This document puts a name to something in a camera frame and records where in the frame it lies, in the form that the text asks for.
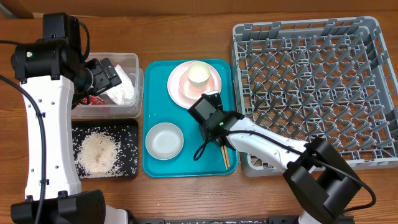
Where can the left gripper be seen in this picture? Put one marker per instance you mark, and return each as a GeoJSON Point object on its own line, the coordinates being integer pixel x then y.
{"type": "Point", "coordinates": [106, 76]}

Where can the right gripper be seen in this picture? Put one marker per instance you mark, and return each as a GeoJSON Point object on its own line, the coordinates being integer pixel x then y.
{"type": "Point", "coordinates": [204, 129]}

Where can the red foil wrapper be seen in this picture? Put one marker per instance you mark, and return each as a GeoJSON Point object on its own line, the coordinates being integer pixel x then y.
{"type": "Point", "coordinates": [93, 100]}

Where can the white paper napkin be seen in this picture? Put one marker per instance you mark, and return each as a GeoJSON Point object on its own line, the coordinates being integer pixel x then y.
{"type": "Point", "coordinates": [122, 94]}

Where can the wooden chopstick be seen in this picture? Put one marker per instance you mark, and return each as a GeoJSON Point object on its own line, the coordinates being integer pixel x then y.
{"type": "Point", "coordinates": [226, 156]}
{"type": "Point", "coordinates": [222, 151]}

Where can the grey bowl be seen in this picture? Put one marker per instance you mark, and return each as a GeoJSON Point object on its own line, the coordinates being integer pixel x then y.
{"type": "Point", "coordinates": [164, 141]}

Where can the white rice pile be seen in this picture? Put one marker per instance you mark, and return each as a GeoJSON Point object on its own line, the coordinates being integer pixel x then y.
{"type": "Point", "coordinates": [98, 154]}

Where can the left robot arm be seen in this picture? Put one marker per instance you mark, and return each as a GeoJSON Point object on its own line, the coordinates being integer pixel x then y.
{"type": "Point", "coordinates": [55, 74]}

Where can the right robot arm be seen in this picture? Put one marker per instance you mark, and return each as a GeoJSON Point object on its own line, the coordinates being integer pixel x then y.
{"type": "Point", "coordinates": [323, 183]}

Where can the clear plastic waste bin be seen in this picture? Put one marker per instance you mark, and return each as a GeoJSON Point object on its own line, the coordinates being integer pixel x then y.
{"type": "Point", "coordinates": [129, 62]}

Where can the small pink saucer plate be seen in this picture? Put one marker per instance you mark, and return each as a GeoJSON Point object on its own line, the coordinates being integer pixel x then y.
{"type": "Point", "coordinates": [190, 91]}

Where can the white ceramic cup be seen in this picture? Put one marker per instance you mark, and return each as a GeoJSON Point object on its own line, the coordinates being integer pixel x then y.
{"type": "Point", "coordinates": [198, 74]}

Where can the teal plastic serving tray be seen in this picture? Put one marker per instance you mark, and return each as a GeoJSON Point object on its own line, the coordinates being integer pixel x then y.
{"type": "Point", "coordinates": [159, 107]}

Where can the black plastic tray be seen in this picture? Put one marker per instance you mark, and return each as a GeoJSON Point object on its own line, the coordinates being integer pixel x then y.
{"type": "Point", "coordinates": [130, 124]}

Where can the grey plastic dish rack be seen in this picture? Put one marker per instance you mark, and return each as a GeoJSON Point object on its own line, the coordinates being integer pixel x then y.
{"type": "Point", "coordinates": [328, 78]}

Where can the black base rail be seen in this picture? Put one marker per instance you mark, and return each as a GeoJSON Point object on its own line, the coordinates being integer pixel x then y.
{"type": "Point", "coordinates": [288, 219]}

